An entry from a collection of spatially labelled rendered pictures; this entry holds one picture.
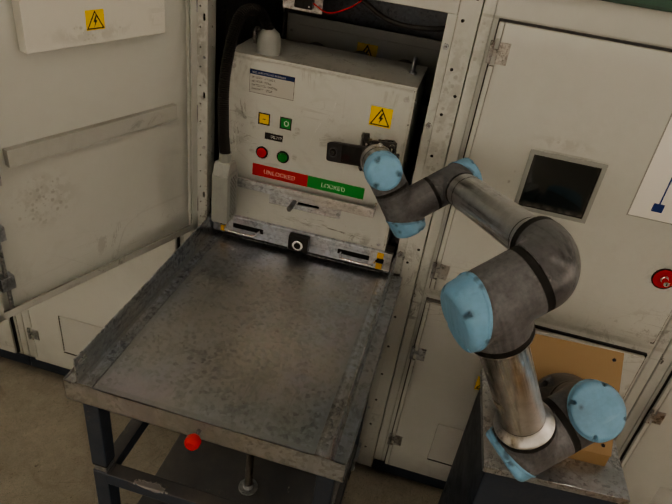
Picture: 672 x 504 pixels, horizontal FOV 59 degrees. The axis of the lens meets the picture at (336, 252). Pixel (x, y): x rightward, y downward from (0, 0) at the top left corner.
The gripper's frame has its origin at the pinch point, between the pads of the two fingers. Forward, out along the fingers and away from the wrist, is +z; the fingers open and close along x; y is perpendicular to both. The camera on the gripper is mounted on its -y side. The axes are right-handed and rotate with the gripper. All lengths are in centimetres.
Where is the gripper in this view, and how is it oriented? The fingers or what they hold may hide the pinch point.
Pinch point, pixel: (360, 146)
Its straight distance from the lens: 155.4
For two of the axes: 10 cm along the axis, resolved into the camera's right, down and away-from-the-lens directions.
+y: 9.9, 0.9, 0.7
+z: -0.4, -3.1, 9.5
